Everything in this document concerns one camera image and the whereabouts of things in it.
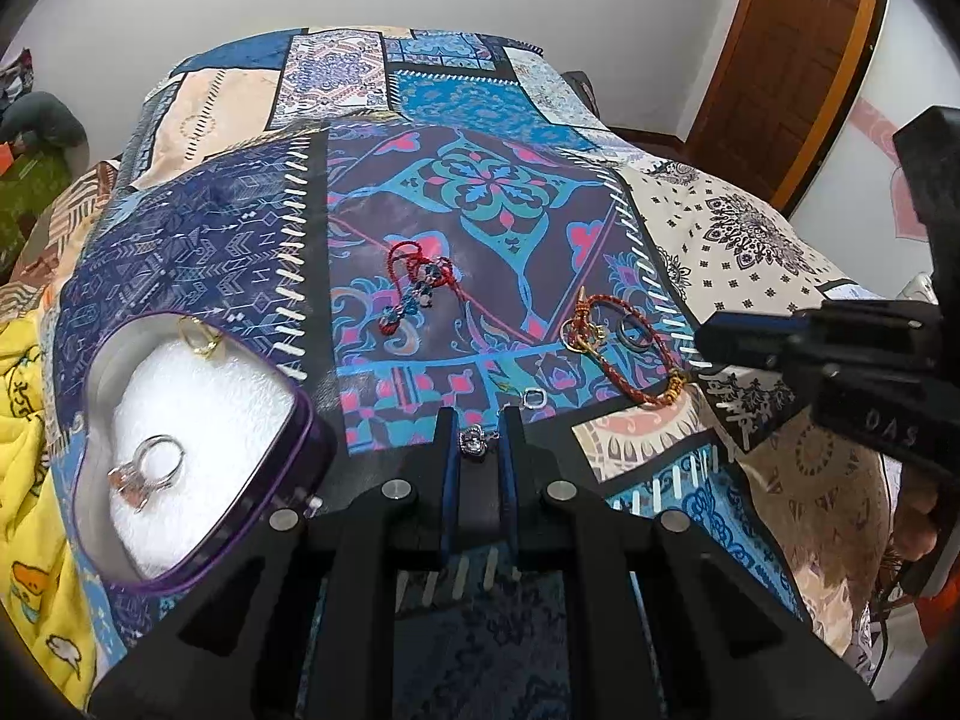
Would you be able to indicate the brown wooden door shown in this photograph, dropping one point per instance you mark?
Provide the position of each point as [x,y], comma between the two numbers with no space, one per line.
[787,67]

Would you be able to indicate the purple tin jewelry box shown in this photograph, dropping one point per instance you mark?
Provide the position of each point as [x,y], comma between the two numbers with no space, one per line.
[202,420]

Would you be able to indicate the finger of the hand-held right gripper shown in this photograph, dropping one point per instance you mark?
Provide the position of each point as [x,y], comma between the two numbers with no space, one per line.
[750,337]

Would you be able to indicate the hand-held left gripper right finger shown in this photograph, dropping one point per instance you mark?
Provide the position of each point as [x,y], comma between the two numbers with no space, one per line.
[509,457]

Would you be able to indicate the person's right hand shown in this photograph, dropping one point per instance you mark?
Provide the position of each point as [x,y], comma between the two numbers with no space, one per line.
[919,529]

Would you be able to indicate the pink wall decal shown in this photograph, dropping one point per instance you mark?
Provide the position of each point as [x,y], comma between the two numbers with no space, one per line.
[896,165]

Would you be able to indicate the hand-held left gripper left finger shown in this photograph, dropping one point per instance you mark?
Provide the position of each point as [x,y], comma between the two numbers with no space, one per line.
[448,457]

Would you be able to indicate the patchwork printed blanket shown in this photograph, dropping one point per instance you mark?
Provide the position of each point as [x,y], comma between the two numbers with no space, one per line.
[480,187]

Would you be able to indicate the grey pillow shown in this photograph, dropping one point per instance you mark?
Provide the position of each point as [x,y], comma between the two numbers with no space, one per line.
[45,124]

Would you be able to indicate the yellow cartoon blanket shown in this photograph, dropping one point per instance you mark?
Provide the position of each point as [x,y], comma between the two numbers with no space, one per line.
[34,465]

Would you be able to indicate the green patterned cloth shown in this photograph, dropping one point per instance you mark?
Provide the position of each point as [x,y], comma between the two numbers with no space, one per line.
[26,202]

